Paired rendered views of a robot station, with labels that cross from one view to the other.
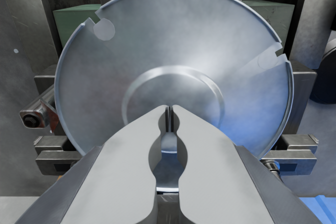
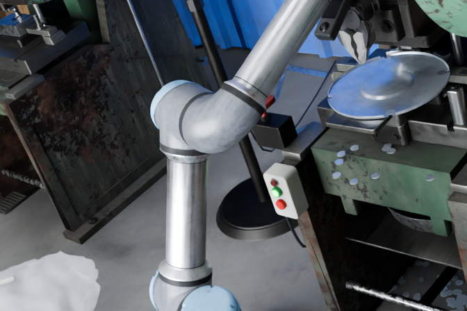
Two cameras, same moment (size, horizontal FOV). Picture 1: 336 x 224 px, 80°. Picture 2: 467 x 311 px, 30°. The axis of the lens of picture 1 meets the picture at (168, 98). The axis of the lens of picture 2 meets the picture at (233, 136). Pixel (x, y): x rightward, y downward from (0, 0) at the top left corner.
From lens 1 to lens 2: 1.89 m
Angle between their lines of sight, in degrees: 47
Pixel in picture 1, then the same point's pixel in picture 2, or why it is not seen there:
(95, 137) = (435, 80)
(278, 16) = (321, 144)
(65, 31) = (452, 163)
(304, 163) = (343, 62)
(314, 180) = not seen: hidden behind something
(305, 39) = (312, 134)
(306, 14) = (306, 144)
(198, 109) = (373, 83)
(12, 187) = not seen: outside the picture
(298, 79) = (326, 105)
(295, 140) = not seen: hidden behind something
